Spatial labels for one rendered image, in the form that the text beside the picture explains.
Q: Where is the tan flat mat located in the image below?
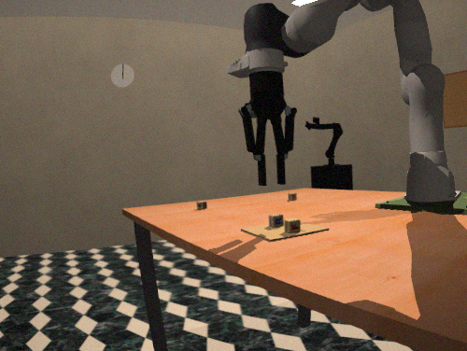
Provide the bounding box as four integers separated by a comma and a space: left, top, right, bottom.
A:
241, 222, 330, 242

